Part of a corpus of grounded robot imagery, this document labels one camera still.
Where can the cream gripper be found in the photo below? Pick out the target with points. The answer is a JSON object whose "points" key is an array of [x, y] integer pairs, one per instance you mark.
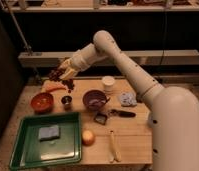
{"points": [[76, 61]]}

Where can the dark red grape bunch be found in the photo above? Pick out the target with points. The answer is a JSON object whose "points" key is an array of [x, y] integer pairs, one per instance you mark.
{"points": [[54, 77]]}

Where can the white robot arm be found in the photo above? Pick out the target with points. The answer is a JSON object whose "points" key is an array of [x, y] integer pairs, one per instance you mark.
{"points": [[174, 110]]}

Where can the small metal cup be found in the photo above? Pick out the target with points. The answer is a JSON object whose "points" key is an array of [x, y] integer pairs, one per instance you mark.
{"points": [[66, 101]]}

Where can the white cup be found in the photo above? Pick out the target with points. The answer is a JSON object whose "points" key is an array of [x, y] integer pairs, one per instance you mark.
{"points": [[108, 83]]}

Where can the red chili pepper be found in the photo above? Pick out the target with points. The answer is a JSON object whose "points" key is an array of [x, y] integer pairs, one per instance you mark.
{"points": [[52, 87]]}

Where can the purple bowl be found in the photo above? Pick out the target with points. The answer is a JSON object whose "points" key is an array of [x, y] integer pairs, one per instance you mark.
{"points": [[94, 100]]}

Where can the red bowl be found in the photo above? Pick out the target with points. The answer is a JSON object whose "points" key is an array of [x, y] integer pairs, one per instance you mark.
{"points": [[42, 102]]}

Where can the dark metal cookie cutter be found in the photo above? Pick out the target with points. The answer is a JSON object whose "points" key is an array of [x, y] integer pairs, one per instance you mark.
{"points": [[101, 118]]}

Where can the light blue cloth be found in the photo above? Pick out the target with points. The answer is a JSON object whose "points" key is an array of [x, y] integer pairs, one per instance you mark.
{"points": [[127, 99]]}

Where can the metal stand pole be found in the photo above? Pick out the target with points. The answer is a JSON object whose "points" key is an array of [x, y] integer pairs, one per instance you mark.
{"points": [[27, 47]]}

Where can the blue sponge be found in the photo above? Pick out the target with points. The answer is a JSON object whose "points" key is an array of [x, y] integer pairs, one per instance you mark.
{"points": [[48, 133]]}

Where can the wooden cutting board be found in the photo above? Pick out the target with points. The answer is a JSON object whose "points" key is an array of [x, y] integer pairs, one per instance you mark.
{"points": [[133, 136]]}

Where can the green plastic tray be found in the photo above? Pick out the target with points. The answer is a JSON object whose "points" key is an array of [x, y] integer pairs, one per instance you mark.
{"points": [[29, 152]]}

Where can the pale yellow banana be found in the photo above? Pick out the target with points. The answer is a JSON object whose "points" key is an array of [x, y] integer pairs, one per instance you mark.
{"points": [[116, 155]]}

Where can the black handled knife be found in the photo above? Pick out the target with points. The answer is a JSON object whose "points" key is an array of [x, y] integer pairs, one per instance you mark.
{"points": [[121, 113]]}

